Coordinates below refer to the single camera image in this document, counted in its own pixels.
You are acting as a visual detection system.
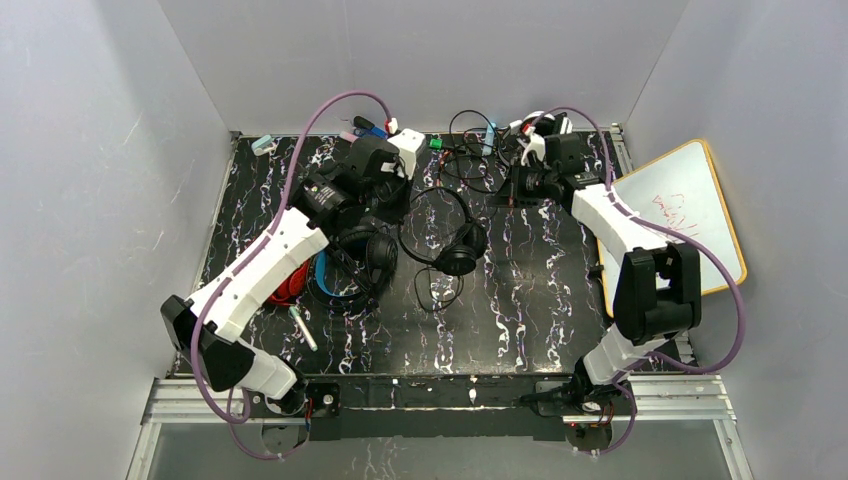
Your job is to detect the light blue marker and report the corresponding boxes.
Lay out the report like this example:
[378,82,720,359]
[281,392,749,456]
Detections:
[481,123,498,157]

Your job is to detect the pink marker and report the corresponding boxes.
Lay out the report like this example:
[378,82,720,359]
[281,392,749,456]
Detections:
[339,131,359,143]

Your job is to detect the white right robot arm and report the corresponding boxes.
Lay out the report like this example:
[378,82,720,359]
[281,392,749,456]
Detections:
[495,127,701,394]

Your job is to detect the red headphones with cable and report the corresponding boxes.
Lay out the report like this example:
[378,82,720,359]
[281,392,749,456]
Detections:
[265,259,312,307]

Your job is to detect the yellow framed whiteboard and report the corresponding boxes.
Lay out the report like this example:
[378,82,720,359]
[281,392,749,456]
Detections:
[613,139,748,285]

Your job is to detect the blue stapler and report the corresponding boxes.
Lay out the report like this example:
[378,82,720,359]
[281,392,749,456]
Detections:
[352,115,389,139]

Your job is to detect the white headphones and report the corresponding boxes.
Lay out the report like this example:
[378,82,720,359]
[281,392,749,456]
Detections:
[508,110,573,137]

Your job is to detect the mint eraser block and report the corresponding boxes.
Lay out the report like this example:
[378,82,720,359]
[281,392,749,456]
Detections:
[251,134,275,156]

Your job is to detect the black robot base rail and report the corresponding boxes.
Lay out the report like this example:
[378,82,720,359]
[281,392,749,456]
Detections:
[306,374,602,441]

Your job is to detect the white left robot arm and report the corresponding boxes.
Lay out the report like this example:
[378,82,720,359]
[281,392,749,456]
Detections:
[160,129,426,400]

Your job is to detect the black cable on table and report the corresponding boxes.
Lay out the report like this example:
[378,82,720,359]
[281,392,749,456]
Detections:
[437,108,518,196]

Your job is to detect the blue black headphones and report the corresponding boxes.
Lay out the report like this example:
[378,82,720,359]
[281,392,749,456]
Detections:
[306,223,399,313]

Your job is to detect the white green marker pen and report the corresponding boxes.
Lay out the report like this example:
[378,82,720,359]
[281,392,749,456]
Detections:
[288,305,318,352]

